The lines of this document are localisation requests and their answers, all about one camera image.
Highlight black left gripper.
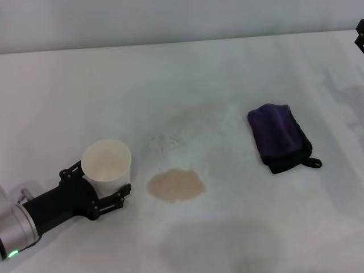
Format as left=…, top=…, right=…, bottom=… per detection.
left=22, top=160, right=133, bottom=234

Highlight white paper cup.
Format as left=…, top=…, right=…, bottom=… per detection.
left=81, top=138, right=133, bottom=197

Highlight purple rag with black trim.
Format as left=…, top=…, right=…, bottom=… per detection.
left=246, top=103, right=323, bottom=175

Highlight brown water stain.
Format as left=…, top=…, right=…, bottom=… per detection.
left=146, top=168, right=206, bottom=204

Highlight metal left arm cable plug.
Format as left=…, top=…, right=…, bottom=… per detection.
left=16, top=188, right=31, bottom=205

